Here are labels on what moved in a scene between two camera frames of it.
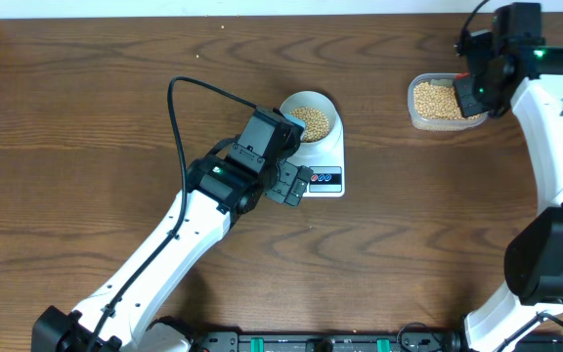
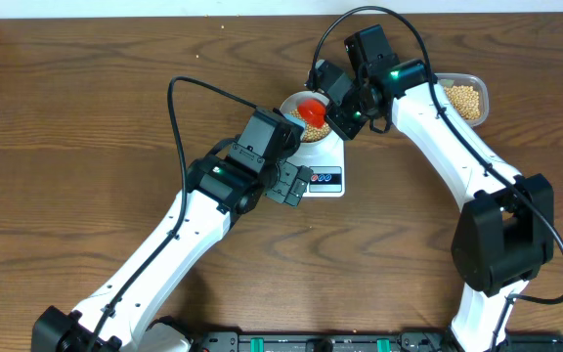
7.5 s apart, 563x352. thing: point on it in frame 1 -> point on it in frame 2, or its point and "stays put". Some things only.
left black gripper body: x=285 y=186 stays put
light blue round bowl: x=314 y=111 stays put
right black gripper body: x=475 y=96 -> x=349 y=118
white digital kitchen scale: x=326 y=162 stays put
